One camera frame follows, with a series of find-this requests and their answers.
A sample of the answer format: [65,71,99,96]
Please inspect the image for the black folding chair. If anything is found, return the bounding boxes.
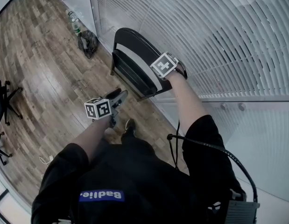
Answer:
[110,28,173,101]

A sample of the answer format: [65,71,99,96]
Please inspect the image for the person's right forearm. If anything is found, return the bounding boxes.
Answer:
[164,71,209,139]

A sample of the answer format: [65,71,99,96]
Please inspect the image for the dark framed window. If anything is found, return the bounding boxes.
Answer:
[0,187,19,224]

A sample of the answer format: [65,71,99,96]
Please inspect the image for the plastic bottle green label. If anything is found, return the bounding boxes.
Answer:
[71,19,82,36]

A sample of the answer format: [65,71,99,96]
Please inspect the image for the person's dark shoe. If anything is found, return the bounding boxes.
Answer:
[125,118,136,136]

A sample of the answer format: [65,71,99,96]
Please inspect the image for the thin black cable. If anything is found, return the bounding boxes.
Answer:
[169,119,181,170]

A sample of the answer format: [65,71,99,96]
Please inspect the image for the grey plastic-wrapped office chair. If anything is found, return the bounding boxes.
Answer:
[0,131,14,167]

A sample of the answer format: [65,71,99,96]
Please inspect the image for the clear plastic bottle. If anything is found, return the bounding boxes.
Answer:
[67,10,80,23]

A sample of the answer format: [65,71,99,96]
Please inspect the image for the grey equipment box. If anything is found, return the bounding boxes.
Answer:
[225,189,261,224]

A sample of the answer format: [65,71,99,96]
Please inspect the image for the black plastic bag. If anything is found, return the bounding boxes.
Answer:
[77,30,99,59]

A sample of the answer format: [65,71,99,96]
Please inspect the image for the black corrugated cable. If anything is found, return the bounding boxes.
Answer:
[167,134,259,204]

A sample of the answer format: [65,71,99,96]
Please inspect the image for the white cable bundle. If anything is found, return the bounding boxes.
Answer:
[39,155,54,166]

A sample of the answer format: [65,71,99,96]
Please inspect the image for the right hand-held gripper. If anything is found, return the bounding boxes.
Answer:
[150,52,188,80]

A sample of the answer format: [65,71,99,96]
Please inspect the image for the white window blinds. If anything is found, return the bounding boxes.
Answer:
[95,0,289,98]

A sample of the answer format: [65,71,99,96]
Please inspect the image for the person's left forearm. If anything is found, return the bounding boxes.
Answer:
[70,118,112,166]

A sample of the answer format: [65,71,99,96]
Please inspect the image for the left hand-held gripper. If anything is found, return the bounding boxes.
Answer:
[84,88,129,128]

